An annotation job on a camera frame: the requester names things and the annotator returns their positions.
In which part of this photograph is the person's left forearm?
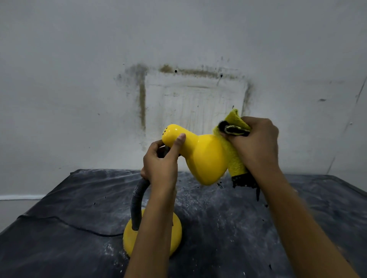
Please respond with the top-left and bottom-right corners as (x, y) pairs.
(123, 186), (178, 278)

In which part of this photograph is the person's right forearm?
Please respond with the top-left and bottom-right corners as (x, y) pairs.
(252, 167), (361, 278)

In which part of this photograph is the black lamp power cord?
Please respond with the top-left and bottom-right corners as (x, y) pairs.
(18, 215), (125, 238)

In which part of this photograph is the yellow table lamp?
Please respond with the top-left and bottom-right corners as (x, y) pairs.
(122, 124), (231, 258)

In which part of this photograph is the black table cover sheet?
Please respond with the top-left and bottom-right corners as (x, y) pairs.
(0, 169), (367, 278)

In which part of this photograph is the person's right hand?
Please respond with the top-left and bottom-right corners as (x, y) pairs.
(226, 116), (280, 179)

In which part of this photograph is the yellow and black cleaning cloth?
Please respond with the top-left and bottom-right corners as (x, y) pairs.
(213, 108), (261, 202)

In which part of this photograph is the white wall cable strip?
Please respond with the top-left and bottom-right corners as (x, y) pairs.
(0, 194), (46, 201)

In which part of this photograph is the person's left hand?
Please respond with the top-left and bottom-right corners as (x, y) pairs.
(140, 133), (186, 192)

